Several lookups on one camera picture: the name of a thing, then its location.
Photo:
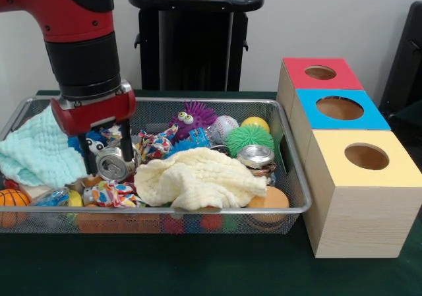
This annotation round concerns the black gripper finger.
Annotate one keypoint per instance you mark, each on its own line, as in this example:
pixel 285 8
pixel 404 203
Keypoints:
pixel 127 141
pixel 88 154

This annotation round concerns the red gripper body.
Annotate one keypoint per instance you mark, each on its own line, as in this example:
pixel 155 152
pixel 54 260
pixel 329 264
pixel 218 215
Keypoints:
pixel 95 116

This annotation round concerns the silver drink can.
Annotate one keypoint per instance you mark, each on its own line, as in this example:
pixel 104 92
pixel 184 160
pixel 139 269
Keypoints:
pixel 113 169

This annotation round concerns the shallow mesh bin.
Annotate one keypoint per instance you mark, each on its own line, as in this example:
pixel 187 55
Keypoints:
pixel 293 177

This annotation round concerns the wooden box with three holes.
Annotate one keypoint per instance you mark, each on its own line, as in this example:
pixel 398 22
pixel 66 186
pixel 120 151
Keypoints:
pixel 362 223

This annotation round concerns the blue spiky toy with eyes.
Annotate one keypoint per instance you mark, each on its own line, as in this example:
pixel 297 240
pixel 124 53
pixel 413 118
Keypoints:
pixel 99 145

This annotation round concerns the mint green cloth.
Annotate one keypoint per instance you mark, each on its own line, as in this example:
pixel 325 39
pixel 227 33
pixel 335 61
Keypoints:
pixel 33 151

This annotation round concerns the purple spiky toy with eyes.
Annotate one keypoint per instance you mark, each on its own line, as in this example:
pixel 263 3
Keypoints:
pixel 198 111

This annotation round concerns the cream yellow cloth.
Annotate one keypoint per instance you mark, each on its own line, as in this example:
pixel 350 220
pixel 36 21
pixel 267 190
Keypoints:
pixel 204 174

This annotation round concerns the small orange basketball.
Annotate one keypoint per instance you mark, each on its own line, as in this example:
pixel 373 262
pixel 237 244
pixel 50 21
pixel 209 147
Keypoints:
pixel 13 197

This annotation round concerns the white baseball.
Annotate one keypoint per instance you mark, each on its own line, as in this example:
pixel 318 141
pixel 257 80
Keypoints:
pixel 227 123

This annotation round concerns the green spiky ball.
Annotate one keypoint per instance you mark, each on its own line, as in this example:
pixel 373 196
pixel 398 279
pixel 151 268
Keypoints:
pixel 247 137

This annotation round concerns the crushed silver can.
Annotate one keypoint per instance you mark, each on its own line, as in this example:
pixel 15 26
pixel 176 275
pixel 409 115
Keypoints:
pixel 255 154

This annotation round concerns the yellow ball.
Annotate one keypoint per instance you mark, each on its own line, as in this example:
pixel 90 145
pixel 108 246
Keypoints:
pixel 255 123

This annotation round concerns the dark green tablecloth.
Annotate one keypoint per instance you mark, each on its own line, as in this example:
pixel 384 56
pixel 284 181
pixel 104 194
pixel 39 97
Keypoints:
pixel 165 266
pixel 412 114

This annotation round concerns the pale orange foam ball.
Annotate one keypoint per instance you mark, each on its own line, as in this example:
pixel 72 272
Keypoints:
pixel 273 197

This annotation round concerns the black stand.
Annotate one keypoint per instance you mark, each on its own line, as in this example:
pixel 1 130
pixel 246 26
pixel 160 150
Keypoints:
pixel 405 62

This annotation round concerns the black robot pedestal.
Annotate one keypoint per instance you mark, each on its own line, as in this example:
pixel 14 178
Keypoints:
pixel 198 45

